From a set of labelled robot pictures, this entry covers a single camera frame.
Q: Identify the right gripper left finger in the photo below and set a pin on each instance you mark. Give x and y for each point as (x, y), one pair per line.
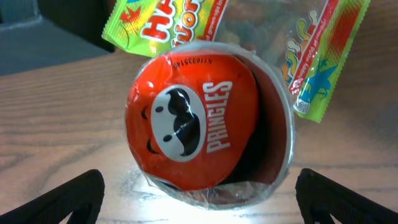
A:
(79, 200)

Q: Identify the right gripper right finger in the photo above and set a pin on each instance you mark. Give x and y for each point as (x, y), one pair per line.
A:
(322, 200)

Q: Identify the small red Pringles can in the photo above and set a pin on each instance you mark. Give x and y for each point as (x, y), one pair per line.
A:
(211, 125)

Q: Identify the dark green box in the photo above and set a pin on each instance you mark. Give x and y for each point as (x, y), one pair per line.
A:
(43, 33)

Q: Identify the Haribo gummy worms bag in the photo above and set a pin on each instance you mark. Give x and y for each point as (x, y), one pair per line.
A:
(307, 40)

